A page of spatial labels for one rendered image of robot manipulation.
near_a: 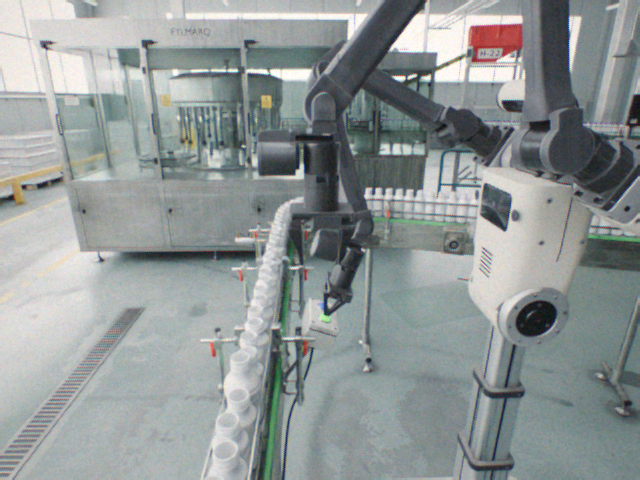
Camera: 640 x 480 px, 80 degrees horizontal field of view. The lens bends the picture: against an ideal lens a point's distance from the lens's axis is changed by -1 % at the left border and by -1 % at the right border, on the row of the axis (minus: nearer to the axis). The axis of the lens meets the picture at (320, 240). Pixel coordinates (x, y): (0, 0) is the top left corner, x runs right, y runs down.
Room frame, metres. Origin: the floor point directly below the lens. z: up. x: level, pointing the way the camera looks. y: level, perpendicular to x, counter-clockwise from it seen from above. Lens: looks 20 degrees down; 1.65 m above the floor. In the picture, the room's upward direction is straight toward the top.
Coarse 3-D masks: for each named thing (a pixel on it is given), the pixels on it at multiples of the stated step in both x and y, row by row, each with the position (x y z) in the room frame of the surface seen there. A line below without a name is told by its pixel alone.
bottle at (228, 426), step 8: (224, 416) 0.51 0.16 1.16; (232, 416) 0.51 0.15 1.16; (216, 424) 0.49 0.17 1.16; (224, 424) 0.51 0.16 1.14; (232, 424) 0.51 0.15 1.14; (240, 424) 0.50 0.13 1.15; (216, 432) 0.49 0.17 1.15; (224, 432) 0.48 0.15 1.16; (232, 432) 0.48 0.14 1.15; (240, 432) 0.50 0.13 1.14; (216, 440) 0.49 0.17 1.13; (224, 440) 0.48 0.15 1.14; (232, 440) 0.48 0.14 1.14; (240, 440) 0.49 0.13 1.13; (248, 440) 0.50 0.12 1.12; (240, 448) 0.48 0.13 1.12; (248, 448) 0.50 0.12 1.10; (240, 456) 0.47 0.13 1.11; (248, 456) 0.49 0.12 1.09; (248, 464) 0.49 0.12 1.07
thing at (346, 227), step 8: (312, 216) 0.58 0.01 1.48; (320, 216) 0.58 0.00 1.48; (328, 216) 0.58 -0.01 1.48; (336, 216) 0.58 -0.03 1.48; (312, 224) 0.58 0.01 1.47; (320, 224) 0.58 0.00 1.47; (328, 224) 0.58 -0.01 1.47; (336, 224) 0.58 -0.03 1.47; (344, 224) 0.59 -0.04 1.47; (352, 224) 0.59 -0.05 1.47; (344, 232) 0.58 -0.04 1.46; (352, 232) 0.58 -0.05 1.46; (344, 240) 0.59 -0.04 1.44; (344, 248) 0.59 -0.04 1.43
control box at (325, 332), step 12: (312, 300) 0.98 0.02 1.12; (312, 312) 0.91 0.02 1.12; (312, 324) 0.86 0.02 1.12; (324, 324) 0.87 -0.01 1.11; (336, 324) 0.89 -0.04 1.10; (312, 336) 0.86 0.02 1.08; (324, 336) 0.86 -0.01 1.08; (336, 336) 0.86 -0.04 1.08; (312, 348) 0.89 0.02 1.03; (324, 348) 0.86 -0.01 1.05; (288, 372) 0.92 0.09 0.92; (288, 420) 0.84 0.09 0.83; (288, 432) 0.80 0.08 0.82
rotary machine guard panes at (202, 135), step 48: (48, 48) 3.86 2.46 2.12; (192, 48) 3.90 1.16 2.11; (240, 48) 3.91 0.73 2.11; (288, 48) 3.93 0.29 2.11; (96, 96) 3.87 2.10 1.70; (144, 96) 3.88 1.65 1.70; (192, 96) 3.90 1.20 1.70; (240, 96) 3.91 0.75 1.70; (288, 96) 3.93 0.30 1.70; (96, 144) 3.87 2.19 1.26; (144, 144) 3.88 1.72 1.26; (192, 144) 3.90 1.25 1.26; (240, 144) 3.91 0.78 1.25
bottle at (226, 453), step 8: (216, 448) 0.44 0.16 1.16; (224, 448) 0.45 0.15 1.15; (232, 448) 0.45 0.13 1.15; (216, 456) 0.44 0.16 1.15; (224, 456) 0.45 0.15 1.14; (232, 456) 0.42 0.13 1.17; (216, 464) 0.42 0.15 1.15; (224, 464) 0.42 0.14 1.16; (232, 464) 0.42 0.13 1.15; (240, 464) 0.44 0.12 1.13; (216, 472) 0.42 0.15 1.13; (224, 472) 0.42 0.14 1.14; (232, 472) 0.42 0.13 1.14; (240, 472) 0.43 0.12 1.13; (248, 472) 0.44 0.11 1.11
